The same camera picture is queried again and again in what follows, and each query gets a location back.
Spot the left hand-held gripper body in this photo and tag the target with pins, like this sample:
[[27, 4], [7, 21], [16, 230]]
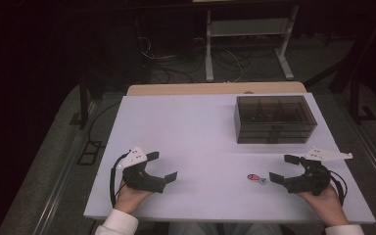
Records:
[[140, 178]]

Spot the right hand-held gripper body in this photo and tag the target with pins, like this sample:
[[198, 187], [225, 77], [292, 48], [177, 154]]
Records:
[[311, 179]]

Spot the small blue trinket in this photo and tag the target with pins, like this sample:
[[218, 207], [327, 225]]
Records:
[[262, 180]]

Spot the small red trinket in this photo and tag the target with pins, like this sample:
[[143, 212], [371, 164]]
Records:
[[253, 177]]

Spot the smoky transparent drawer organizer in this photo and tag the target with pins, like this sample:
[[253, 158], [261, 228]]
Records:
[[274, 112]]

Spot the person's left hand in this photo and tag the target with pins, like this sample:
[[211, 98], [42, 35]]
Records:
[[131, 197]]

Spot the person's right hand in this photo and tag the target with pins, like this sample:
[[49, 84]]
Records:
[[326, 204]]

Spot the person's legs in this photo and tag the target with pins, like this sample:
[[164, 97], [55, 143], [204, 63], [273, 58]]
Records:
[[225, 229]]

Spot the black metal stand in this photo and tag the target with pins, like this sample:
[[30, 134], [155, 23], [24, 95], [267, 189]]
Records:
[[84, 101]]

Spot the dark angled stand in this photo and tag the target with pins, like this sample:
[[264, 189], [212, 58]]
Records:
[[355, 84]]

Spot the white metal stand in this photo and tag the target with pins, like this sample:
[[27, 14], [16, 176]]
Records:
[[246, 27]]

